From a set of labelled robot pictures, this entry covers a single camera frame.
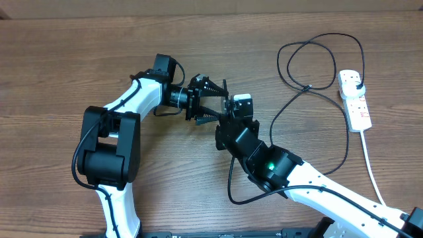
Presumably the white USB charger plug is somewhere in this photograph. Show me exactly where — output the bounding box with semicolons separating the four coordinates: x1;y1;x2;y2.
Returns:
339;81;366;100

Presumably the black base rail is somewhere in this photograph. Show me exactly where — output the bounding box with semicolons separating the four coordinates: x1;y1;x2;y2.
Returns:
136;227;325;238

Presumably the white power strip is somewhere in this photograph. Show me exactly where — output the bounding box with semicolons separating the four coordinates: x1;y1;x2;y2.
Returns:
337;69;372;132

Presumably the cardboard back panel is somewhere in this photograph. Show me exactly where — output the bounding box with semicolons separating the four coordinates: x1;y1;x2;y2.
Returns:
1;0;422;19

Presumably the black USB charging cable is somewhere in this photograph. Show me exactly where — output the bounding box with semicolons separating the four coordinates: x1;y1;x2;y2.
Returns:
269;32;365;176

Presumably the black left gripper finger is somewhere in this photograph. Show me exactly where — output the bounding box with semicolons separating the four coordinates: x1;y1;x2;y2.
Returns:
195;106;220;126
202;79;229;97

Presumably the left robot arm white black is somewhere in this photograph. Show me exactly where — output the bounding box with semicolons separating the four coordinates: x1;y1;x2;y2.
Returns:
71;54;228;237

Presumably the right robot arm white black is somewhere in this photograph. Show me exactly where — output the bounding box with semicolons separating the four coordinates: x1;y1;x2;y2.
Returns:
215;116;422;237

